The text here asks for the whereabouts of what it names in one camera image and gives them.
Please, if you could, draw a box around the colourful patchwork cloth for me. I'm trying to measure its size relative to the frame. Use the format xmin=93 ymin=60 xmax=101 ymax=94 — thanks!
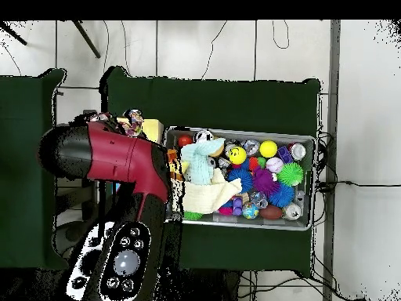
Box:
xmin=123 ymin=108 xmax=146 ymax=137

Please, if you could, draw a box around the yellow plush duck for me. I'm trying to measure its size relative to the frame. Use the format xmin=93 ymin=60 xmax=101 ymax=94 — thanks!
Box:
xmin=170 ymin=158 xmax=190 ymax=177

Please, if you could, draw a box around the cream muslin cloth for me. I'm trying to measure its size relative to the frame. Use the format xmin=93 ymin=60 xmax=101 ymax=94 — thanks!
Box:
xmin=182 ymin=169 xmax=244 ymax=215

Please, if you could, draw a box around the wooden box with three holes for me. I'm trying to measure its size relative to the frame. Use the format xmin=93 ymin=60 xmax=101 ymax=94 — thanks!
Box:
xmin=113 ymin=117 xmax=164 ymax=194

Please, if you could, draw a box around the black tripod leg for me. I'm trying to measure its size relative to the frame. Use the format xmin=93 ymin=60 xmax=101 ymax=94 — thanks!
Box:
xmin=0 ymin=21 xmax=28 ymax=47
xmin=70 ymin=20 xmax=102 ymax=60

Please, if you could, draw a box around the dark green table cloth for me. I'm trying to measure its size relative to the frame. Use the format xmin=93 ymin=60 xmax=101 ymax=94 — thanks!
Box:
xmin=98 ymin=66 xmax=322 ymax=278
xmin=0 ymin=68 xmax=73 ymax=271

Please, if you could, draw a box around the light blue muslin cloth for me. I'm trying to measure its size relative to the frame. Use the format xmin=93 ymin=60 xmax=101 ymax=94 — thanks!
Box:
xmin=180 ymin=137 xmax=226 ymax=186

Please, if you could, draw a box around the yellow smiley face ball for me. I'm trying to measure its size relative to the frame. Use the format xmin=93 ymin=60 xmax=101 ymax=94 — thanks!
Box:
xmin=227 ymin=146 xmax=247 ymax=165

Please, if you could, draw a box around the blue spiky rubber ball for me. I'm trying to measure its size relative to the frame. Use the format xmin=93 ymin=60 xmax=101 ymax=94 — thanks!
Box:
xmin=227 ymin=168 xmax=254 ymax=193

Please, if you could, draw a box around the plain yellow ball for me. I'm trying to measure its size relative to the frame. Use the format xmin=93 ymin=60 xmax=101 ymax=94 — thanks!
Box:
xmin=258 ymin=140 xmax=279 ymax=158

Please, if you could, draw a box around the purple monster toy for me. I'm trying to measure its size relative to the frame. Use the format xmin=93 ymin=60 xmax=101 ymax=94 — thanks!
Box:
xmin=251 ymin=167 xmax=280 ymax=197

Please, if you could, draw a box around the shallow wire mesh bin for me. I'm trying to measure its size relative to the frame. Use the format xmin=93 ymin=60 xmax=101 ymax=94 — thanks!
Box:
xmin=164 ymin=125 xmax=317 ymax=232

